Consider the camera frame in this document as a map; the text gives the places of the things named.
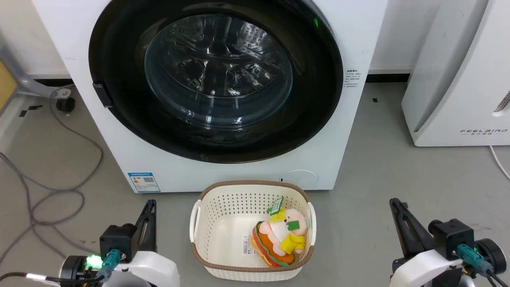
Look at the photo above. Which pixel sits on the burger plush toy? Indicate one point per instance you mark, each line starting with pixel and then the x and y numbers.
pixel 279 239

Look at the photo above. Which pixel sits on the blue energy label sticker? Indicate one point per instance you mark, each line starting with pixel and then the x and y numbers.
pixel 144 182

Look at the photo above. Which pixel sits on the cream perforated laundry basket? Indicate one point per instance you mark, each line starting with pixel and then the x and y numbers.
pixel 223 239

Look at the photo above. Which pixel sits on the black caster wheel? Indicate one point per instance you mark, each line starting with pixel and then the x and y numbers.
pixel 65 104

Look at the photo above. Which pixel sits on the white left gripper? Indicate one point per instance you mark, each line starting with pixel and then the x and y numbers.
pixel 153 271

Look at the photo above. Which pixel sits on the round white filter cover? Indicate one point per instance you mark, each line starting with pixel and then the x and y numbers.
pixel 299 179

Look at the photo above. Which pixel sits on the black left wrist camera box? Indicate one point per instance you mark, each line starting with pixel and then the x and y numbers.
pixel 117 239

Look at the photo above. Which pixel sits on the grey chair base leg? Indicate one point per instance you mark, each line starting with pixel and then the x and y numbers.
pixel 28 84

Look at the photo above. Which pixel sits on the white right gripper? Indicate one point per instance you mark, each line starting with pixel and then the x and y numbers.
pixel 422 269

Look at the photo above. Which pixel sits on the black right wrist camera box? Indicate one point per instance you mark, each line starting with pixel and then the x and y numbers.
pixel 452 237

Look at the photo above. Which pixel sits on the white Feelbird appliance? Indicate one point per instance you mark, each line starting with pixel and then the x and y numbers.
pixel 450 99

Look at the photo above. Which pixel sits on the beige wooden board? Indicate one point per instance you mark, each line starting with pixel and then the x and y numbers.
pixel 6 85

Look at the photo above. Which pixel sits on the white barcode label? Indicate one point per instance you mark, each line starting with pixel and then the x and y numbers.
pixel 248 244

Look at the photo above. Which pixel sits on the small text sticker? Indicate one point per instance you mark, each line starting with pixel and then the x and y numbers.
pixel 353 78

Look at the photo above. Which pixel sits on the green toy hang tag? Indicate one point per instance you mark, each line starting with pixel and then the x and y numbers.
pixel 275 206

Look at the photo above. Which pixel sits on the round black glass washer door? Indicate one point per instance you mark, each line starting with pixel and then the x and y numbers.
pixel 318 103

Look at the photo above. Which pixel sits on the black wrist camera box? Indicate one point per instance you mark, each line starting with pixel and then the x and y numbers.
pixel 452 237
pixel 117 239

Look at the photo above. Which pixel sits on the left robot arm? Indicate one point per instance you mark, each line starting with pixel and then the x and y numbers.
pixel 75 268

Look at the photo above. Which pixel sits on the white front-load washing machine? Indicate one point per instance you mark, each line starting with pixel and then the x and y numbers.
pixel 239 175

